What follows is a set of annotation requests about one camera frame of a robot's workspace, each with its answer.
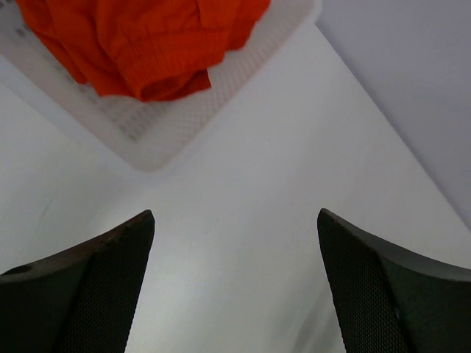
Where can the white plastic basket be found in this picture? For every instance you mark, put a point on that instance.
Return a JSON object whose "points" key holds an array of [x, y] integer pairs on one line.
{"points": [[140, 137]]}

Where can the orange shorts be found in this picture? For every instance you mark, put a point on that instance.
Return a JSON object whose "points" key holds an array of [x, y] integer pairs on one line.
{"points": [[147, 50]]}

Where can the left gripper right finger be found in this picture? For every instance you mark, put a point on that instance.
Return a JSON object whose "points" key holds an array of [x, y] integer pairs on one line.
{"points": [[390, 299]]}

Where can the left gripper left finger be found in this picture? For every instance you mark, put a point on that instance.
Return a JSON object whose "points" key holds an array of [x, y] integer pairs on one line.
{"points": [[82, 299]]}

